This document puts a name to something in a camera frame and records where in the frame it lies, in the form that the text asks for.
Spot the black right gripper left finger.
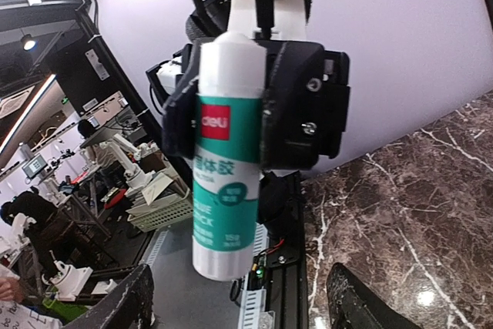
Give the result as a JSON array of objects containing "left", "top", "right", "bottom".
[{"left": 63, "top": 264, "right": 155, "bottom": 328}]

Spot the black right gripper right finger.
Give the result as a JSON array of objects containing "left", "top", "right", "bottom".
[{"left": 326, "top": 263, "right": 419, "bottom": 329}]

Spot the small white-capped glue bottle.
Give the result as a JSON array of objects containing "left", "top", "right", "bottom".
[{"left": 193, "top": 32, "right": 267, "bottom": 281}]

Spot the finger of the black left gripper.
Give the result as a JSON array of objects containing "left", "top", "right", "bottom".
[
  {"left": 162, "top": 39, "right": 203, "bottom": 159},
  {"left": 260, "top": 42, "right": 324, "bottom": 170}
]

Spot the black front rail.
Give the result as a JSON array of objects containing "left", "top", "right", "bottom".
[{"left": 230, "top": 173, "right": 309, "bottom": 329}]

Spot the white slotted cable duct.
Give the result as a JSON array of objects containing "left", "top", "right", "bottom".
[{"left": 143, "top": 222, "right": 269, "bottom": 328}]

